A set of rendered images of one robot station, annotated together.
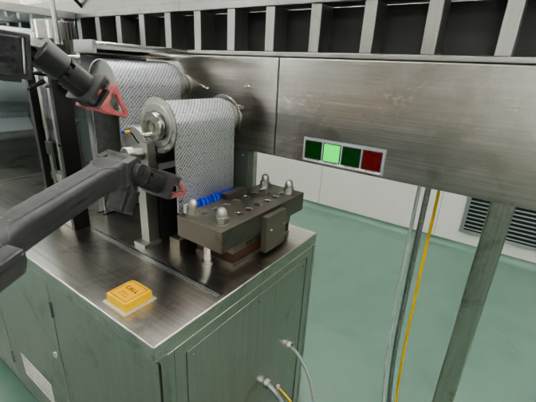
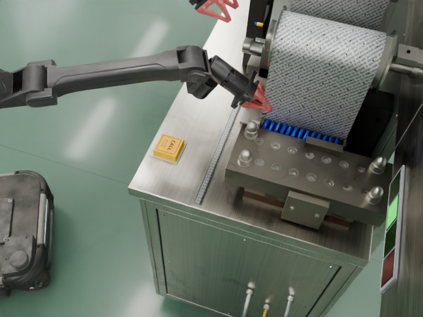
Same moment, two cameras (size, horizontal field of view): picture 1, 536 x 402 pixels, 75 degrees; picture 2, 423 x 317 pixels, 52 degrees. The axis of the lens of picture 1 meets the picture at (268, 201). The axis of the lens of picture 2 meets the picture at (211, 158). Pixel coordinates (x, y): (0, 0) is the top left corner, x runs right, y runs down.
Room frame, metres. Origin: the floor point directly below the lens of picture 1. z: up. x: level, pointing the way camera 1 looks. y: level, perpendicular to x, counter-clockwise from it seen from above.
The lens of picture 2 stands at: (0.52, -0.48, 1.90)
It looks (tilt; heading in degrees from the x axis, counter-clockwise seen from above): 53 degrees down; 71
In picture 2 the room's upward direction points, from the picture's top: 4 degrees clockwise
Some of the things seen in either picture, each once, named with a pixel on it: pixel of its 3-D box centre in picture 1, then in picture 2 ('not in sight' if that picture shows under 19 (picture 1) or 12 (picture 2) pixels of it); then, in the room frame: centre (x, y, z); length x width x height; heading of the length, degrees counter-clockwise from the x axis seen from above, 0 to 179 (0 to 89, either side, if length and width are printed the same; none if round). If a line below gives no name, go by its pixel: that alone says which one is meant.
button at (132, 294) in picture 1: (129, 295); (169, 147); (0.66, 0.30, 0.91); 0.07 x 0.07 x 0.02; 56
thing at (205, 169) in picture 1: (206, 173); (308, 108); (1.00, 0.19, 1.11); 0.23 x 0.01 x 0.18; 146
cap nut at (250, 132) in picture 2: (192, 206); (251, 128); (0.86, 0.20, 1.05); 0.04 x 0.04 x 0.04
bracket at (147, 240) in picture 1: (143, 195); (255, 84); (0.93, 0.35, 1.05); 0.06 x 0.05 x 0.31; 146
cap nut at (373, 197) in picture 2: (289, 186); (376, 193); (1.08, -0.07, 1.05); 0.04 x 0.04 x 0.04
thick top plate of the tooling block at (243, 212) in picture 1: (246, 211); (308, 172); (0.97, 0.06, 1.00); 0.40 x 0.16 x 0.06; 146
